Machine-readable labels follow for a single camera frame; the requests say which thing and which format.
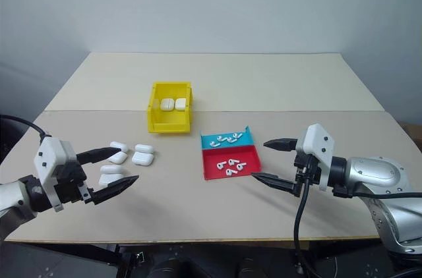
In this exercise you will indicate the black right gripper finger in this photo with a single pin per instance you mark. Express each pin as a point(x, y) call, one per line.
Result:
point(283, 145)
point(277, 182)

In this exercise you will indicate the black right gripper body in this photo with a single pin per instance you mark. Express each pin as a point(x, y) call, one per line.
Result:
point(306, 172)

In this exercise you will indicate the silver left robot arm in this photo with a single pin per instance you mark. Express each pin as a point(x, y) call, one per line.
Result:
point(10, 199)

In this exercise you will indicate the blue plastic tray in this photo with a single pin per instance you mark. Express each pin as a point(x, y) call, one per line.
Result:
point(245, 141)

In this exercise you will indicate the yellow plastic bin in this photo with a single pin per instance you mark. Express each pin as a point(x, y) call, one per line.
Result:
point(168, 126)

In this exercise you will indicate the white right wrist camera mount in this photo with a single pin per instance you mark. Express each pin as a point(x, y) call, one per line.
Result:
point(316, 139)

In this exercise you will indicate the closed white charging case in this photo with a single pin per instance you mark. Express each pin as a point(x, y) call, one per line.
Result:
point(180, 104)
point(167, 104)

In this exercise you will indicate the red plastic tray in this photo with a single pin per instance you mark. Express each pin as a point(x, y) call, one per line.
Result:
point(250, 159)

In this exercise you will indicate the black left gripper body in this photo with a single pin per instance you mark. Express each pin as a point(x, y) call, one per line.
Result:
point(71, 182)

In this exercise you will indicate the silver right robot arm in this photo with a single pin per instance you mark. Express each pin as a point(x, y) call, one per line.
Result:
point(372, 172)

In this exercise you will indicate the white charging case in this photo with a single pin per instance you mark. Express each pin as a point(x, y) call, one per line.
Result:
point(110, 172)
point(180, 104)
point(143, 157)
point(167, 104)
point(118, 157)

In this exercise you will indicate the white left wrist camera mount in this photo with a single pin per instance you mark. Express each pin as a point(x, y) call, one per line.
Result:
point(49, 153)

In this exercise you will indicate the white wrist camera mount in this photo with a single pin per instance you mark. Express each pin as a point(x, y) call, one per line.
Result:
point(49, 153)
point(316, 139)

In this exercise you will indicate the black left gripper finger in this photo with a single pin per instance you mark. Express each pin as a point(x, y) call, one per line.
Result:
point(112, 189)
point(95, 154)

